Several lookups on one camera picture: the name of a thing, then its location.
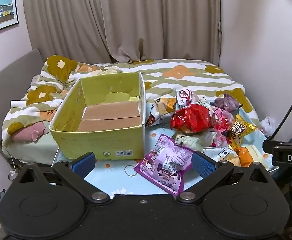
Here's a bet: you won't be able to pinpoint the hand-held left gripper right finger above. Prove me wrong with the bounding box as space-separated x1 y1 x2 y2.
176 152 271 204

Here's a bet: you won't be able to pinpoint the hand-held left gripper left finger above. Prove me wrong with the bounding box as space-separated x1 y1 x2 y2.
18 152 111 205

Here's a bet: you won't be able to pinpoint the yellow-green cardboard box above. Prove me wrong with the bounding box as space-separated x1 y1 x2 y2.
48 72 146 160

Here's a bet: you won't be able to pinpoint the white patterned snack bag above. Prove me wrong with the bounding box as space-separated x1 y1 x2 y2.
175 134 204 153

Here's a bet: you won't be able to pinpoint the purple snack bag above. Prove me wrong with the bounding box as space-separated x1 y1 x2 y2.
134 134 195 197

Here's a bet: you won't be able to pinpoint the pink marshmallow bag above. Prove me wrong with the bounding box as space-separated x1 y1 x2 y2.
207 106 235 148

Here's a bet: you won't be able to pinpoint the pale yellow packet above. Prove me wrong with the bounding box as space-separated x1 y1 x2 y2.
248 145 273 165

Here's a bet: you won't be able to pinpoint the white plastic bag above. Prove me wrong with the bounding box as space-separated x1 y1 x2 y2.
260 116 276 137

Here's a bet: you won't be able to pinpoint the rubber band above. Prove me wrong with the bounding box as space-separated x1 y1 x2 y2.
124 165 136 177

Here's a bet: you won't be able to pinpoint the orange snack bag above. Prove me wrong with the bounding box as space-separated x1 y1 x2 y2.
236 147 254 167

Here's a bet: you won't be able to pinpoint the red snack bag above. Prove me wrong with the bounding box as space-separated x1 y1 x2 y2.
170 104 215 133

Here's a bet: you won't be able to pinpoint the yellow and black snack bag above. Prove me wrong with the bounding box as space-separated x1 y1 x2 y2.
227 114 258 150

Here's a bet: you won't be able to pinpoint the pink plush toy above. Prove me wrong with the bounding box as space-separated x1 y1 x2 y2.
11 121 50 142

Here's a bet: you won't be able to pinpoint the grey-purple snack bag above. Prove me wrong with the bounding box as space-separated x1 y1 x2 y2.
213 93 244 113

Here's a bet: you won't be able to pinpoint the white and red cracker bag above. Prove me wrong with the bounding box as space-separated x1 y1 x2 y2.
176 89 200 110

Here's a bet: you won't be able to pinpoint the striped floral duvet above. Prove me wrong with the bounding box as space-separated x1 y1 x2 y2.
2 54 259 155

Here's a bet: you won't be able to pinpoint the grey bed headboard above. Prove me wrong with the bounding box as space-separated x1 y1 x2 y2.
0 49 45 155

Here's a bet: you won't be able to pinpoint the beige curtain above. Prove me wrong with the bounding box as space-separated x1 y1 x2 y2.
21 0 223 63

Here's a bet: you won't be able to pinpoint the black cable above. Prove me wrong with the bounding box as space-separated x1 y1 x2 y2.
271 76 292 140

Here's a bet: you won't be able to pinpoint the white cord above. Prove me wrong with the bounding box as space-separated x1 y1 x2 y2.
8 152 19 180

